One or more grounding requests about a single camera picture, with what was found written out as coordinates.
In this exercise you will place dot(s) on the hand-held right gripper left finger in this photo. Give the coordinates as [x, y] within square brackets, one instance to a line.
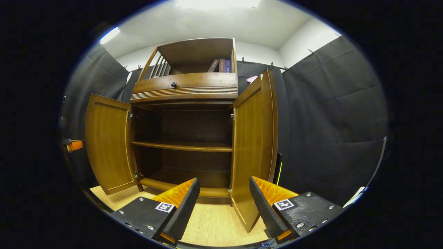
[183, 214]

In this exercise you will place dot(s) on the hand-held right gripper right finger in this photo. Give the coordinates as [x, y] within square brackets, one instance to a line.
[264, 211]

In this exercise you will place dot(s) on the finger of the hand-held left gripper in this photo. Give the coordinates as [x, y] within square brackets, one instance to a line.
[77, 145]

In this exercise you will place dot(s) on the wooden cabinet door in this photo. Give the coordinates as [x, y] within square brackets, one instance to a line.
[107, 141]
[251, 145]

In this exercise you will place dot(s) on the yellow standing book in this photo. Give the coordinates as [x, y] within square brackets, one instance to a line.
[279, 174]

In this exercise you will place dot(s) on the wooden drawer with black knob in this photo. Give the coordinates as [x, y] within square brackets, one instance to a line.
[207, 81]

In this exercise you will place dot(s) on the blue shelf book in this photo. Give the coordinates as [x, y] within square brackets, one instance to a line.
[227, 66]

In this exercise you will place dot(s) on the large ceiling light panel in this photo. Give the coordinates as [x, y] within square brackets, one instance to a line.
[218, 3]

